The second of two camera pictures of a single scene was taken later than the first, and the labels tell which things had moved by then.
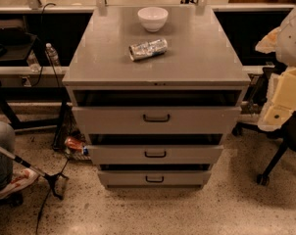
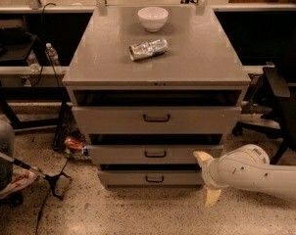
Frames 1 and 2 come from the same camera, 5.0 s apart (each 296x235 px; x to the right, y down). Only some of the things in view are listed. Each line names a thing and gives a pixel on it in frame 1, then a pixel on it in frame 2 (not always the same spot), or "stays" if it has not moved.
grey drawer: [155, 155] stays
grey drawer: [154, 178] stays
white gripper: [292, 38] to [211, 173]
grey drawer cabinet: [155, 90] stays
